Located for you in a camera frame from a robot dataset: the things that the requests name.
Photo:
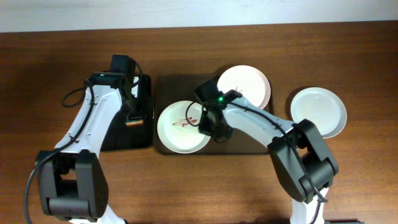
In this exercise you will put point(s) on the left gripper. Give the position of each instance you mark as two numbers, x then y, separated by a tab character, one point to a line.
133	115

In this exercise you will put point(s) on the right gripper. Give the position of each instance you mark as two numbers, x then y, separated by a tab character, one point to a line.
216	130

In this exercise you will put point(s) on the green and orange sponge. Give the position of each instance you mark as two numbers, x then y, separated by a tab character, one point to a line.
134	123

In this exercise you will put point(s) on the white plate stained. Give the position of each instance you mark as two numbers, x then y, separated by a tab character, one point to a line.
177	130
248	81

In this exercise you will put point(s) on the pale green front plate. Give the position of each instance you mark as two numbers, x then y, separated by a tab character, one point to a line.
322	107

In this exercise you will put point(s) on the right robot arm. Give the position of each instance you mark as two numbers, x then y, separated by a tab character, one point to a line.
304	165

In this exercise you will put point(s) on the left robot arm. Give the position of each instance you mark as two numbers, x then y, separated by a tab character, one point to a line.
72	185

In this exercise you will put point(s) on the brown serving tray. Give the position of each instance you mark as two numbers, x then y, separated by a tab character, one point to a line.
173	88

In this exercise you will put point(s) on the black plastic tray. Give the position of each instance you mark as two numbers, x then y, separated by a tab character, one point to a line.
120	137

